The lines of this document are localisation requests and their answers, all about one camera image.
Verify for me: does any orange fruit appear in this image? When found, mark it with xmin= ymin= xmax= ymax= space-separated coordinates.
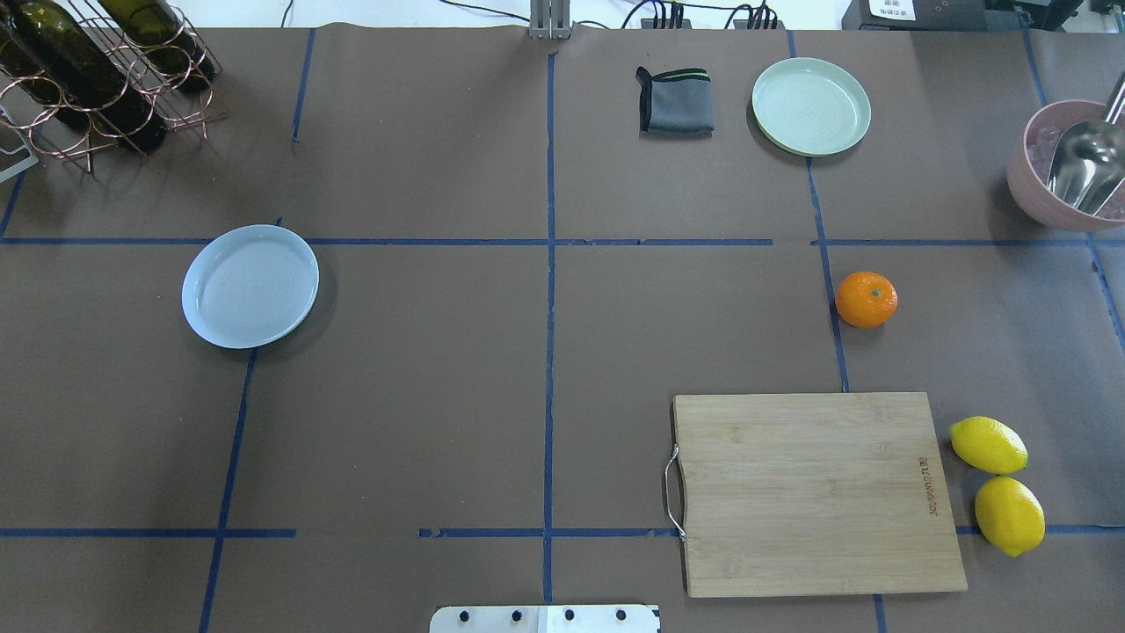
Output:
xmin=835 ymin=270 xmax=899 ymax=329

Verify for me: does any light blue plate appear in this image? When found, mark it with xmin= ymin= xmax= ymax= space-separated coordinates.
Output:
xmin=181 ymin=224 xmax=320 ymax=349

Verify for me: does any light green plate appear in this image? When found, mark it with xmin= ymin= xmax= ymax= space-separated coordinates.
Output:
xmin=752 ymin=57 xmax=873 ymax=157

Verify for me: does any grey folded cloth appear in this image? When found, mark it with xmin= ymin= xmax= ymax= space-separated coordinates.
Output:
xmin=635 ymin=67 xmax=716 ymax=137

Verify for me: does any black power strip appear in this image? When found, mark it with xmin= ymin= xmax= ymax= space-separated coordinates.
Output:
xmin=621 ymin=1 xmax=785 ymax=31

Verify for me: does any bamboo cutting board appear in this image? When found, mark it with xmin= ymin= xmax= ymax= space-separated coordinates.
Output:
xmin=671 ymin=392 xmax=968 ymax=600

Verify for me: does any upper yellow lemon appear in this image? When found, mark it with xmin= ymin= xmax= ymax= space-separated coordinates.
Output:
xmin=950 ymin=416 xmax=1029 ymax=476

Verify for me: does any yellow lemon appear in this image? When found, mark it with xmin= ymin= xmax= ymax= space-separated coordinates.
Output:
xmin=950 ymin=416 xmax=1029 ymax=476
xmin=973 ymin=476 xmax=1046 ymax=557

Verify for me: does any lower yellow lemon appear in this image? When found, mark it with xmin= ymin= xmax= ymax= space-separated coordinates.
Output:
xmin=973 ymin=476 xmax=1046 ymax=557

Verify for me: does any pink bowl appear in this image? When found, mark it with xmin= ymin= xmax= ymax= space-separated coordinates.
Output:
xmin=1006 ymin=99 xmax=1125 ymax=233

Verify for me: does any metal scoop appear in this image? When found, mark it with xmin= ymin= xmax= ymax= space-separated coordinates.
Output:
xmin=1046 ymin=75 xmax=1124 ymax=215

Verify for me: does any aluminium frame post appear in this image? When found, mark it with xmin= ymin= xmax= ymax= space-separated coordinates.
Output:
xmin=529 ymin=0 xmax=573 ymax=40

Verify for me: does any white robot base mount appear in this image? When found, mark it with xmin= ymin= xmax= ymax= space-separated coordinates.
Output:
xmin=429 ymin=602 xmax=662 ymax=632

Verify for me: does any copper wire bottle rack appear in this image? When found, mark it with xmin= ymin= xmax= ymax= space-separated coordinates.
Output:
xmin=3 ymin=1 xmax=230 ymax=172

